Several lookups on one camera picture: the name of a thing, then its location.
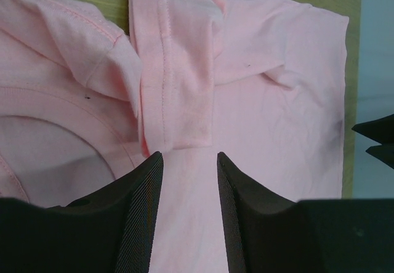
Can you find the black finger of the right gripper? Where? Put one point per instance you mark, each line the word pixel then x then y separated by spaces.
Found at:
pixel 384 153
pixel 380 130

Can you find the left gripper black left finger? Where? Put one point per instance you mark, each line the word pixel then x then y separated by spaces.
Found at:
pixel 109 230

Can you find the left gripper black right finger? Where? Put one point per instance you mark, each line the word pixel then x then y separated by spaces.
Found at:
pixel 265 232

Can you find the pink t shirt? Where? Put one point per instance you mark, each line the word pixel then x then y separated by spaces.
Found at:
pixel 83 103

